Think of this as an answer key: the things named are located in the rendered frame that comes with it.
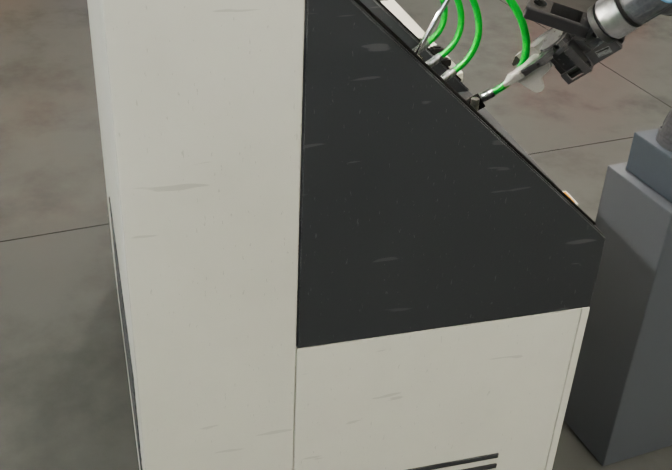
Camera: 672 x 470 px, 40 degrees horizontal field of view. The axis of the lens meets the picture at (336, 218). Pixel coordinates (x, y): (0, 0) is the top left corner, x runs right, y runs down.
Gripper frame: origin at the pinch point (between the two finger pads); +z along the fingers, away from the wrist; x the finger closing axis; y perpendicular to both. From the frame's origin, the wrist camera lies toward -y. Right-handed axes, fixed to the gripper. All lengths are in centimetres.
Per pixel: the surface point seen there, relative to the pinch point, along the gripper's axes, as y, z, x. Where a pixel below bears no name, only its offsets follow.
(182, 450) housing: 4, 62, -68
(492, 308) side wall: 27.2, 18.9, -29.3
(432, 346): 24, 29, -37
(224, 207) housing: -25, 22, -52
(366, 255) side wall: -0.2, 19.6, -40.6
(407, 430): 36, 45, -44
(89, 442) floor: 10, 148, -41
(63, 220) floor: -28, 211, 47
